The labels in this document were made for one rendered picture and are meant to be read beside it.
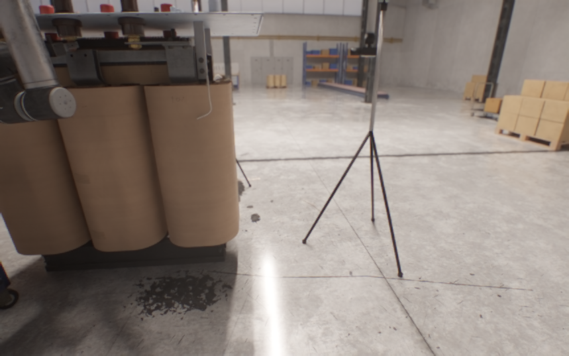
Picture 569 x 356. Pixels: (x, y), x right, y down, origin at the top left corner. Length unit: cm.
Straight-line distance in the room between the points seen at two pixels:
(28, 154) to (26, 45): 70
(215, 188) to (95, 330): 88
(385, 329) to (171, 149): 135
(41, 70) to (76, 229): 99
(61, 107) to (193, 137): 54
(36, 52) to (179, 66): 53
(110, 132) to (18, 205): 65
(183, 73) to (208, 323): 119
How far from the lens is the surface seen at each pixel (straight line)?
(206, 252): 188
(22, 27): 123
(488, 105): 885
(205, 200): 154
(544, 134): 627
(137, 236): 174
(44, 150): 178
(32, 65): 122
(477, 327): 176
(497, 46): 1363
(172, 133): 145
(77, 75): 160
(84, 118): 158
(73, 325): 180
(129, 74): 161
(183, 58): 143
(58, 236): 194
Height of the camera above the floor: 115
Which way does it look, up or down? 22 degrees down
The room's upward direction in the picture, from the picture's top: straight up
